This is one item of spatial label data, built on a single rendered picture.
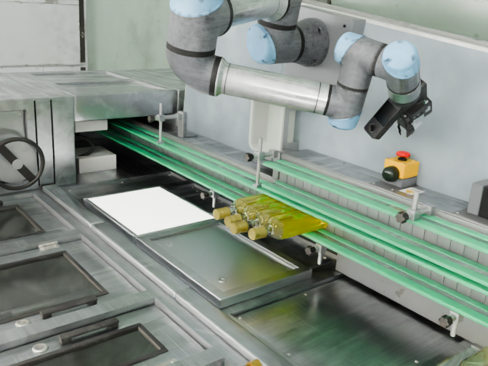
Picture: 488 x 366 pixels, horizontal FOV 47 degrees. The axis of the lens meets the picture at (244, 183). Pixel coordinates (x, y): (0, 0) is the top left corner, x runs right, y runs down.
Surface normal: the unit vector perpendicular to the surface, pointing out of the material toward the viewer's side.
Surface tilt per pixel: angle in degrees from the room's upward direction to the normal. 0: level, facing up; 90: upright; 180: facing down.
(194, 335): 0
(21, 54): 91
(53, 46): 90
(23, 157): 90
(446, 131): 0
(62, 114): 90
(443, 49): 0
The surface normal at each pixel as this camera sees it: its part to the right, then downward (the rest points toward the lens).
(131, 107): 0.61, 0.28
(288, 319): 0.07, -0.95
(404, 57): -0.30, -0.38
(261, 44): -0.82, 0.28
